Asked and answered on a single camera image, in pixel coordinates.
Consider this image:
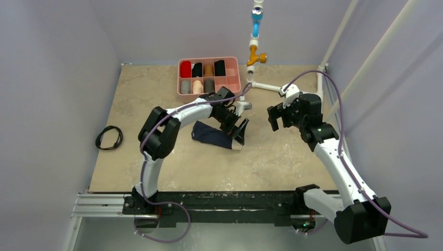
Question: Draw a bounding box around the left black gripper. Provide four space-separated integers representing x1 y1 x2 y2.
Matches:
213 109 248 145

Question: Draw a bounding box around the pink divided organizer tray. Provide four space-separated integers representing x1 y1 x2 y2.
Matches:
177 56 242 102

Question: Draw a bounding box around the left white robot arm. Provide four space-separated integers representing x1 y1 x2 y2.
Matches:
132 87 252 214

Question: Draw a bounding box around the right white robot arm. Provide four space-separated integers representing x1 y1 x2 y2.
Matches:
267 94 391 244

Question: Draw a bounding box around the orange pipe valve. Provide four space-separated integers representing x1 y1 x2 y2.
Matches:
246 45 267 67

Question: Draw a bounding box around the dark grey rolled cloth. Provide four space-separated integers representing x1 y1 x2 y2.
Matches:
203 78 215 93

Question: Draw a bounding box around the peach rolled cloth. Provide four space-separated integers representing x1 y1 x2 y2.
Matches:
192 80 204 95

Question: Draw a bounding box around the black rolled cloth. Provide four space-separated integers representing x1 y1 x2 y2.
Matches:
191 62 203 78
214 60 226 76

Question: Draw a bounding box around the brown rolled cloth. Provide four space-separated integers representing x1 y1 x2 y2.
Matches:
203 64 215 77

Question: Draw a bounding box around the red rolled cloth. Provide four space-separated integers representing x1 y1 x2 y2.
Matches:
179 60 192 78

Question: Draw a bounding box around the blue pipe valve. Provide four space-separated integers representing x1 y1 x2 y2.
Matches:
251 7 263 38

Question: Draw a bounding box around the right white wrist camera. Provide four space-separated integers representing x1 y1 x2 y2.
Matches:
278 83 300 109

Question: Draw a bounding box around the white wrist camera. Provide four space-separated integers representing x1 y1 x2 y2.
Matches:
234 101 252 116
278 83 300 109

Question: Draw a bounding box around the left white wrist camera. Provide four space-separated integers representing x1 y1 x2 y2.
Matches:
234 101 252 116

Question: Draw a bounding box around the white pvc pipe frame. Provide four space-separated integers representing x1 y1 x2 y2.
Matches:
245 0 422 115

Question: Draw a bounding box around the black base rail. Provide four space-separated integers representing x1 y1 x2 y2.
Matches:
122 190 321 232

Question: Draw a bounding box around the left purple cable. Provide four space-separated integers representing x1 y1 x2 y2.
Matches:
133 82 253 243

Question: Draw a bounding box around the purple cable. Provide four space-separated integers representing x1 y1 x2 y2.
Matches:
133 82 253 243
282 70 429 239

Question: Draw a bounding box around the black coiled cable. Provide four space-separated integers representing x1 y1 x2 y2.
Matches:
95 125 124 151

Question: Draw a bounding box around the aluminium extrusion frame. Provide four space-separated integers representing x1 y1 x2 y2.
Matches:
62 192 387 251

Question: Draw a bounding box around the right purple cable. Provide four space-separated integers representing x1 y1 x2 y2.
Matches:
282 70 429 239

